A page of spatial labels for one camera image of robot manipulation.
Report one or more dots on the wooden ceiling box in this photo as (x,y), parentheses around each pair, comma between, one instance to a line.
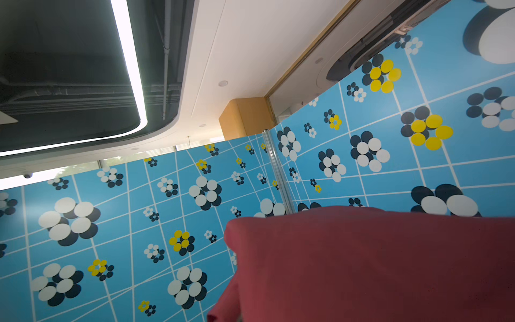
(246,117)

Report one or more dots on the aluminium left corner post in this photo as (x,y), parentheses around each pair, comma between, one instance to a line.
(279,173)

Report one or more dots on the ceiling air conditioner vent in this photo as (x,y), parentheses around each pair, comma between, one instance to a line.
(370,27)

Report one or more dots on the linear ceiling light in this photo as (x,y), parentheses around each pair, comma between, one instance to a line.
(126,38)

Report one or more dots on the maroon cloth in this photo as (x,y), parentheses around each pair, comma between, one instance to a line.
(365,264)

